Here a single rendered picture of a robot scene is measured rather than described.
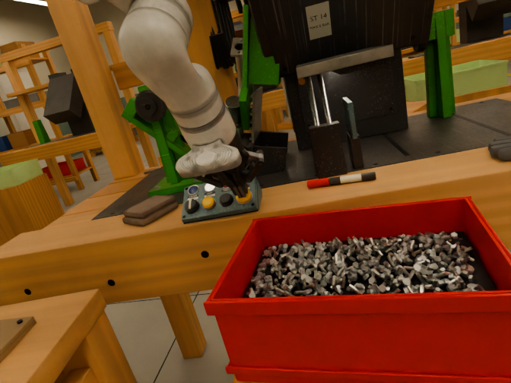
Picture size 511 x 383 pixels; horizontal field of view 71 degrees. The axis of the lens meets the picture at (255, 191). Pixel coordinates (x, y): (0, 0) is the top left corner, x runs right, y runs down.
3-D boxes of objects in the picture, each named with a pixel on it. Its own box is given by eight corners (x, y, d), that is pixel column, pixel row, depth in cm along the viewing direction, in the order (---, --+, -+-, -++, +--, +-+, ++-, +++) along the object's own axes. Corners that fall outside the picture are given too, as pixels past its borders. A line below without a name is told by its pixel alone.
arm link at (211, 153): (179, 181, 50) (158, 152, 45) (185, 124, 56) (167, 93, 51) (242, 168, 48) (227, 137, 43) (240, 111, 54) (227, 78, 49)
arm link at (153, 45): (218, 134, 45) (225, 88, 50) (162, 22, 33) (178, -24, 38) (168, 142, 47) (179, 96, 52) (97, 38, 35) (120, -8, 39)
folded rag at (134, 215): (143, 228, 72) (138, 214, 71) (122, 224, 77) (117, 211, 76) (179, 207, 79) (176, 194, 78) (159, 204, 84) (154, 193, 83)
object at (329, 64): (395, 63, 59) (393, 43, 58) (298, 86, 62) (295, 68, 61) (358, 60, 95) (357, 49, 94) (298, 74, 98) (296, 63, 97)
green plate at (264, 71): (277, 108, 80) (281, 4, 73) (241, 107, 81) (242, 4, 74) (280, 102, 91) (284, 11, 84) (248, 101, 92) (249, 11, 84)
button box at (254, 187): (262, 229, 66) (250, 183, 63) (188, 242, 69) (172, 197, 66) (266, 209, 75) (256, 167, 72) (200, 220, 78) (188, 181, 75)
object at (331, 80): (409, 128, 95) (396, -12, 84) (297, 151, 100) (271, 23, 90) (392, 118, 112) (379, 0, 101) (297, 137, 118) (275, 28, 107)
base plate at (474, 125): (613, 132, 66) (614, 121, 66) (93, 226, 87) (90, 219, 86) (496, 104, 105) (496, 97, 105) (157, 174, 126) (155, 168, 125)
